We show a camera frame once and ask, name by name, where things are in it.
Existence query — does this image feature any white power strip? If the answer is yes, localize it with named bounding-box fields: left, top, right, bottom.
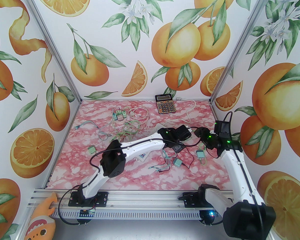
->
left=134, top=125, right=165, bottom=162

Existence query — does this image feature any black gold desk calculator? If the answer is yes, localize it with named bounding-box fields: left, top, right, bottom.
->
left=155, top=94, right=177, bottom=114

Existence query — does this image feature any black controller with led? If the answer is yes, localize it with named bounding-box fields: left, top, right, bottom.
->
left=200, top=210, right=222, bottom=226

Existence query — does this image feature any orange fish plush toy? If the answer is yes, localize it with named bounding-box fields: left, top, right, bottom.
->
left=24, top=192, right=57, bottom=240

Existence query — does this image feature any white power strip cord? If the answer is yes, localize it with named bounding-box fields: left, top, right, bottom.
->
left=164, top=96, right=197, bottom=125

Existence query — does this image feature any black red wire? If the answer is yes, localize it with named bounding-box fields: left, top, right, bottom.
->
left=180, top=146, right=194, bottom=169

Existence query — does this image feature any green looped cable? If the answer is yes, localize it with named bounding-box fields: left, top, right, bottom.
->
left=198, top=144, right=207, bottom=166

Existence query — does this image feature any teal multi-head cable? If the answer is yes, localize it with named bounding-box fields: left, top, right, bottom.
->
left=148, top=150, right=174, bottom=172

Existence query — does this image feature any green yellow tangled cable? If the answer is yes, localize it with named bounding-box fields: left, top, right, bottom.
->
left=99, top=119, right=150, bottom=147

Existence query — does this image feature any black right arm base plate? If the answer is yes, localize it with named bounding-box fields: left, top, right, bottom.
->
left=179, top=191, right=215, bottom=208

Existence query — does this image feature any aluminium slotted rail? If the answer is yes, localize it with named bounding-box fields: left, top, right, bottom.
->
left=27, top=188, right=263, bottom=221

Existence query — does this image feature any teal charging cable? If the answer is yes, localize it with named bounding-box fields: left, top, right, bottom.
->
left=74, top=121, right=99, bottom=130

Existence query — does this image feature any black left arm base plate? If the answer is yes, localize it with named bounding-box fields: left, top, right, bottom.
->
left=68, top=191, right=109, bottom=207

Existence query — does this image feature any aluminium frame post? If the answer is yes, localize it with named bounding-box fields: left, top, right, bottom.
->
left=16, top=0, right=82, bottom=104
left=208, top=0, right=278, bottom=106

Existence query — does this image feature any black left arm base cable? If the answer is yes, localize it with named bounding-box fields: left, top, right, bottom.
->
left=54, top=190, right=97, bottom=227

